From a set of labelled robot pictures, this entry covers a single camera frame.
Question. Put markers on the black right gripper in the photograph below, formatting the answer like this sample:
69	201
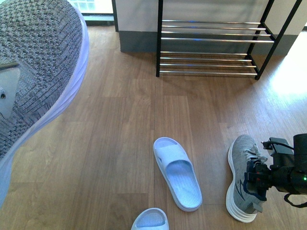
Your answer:
259	177

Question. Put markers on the grey sneaker white sole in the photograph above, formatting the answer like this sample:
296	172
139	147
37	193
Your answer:
243	199

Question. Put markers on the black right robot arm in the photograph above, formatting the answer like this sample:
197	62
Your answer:
299	172

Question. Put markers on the black metal shoe rack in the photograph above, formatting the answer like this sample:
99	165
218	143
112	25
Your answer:
217	49

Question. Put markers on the light blue slide slipper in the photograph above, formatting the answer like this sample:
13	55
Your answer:
178	173

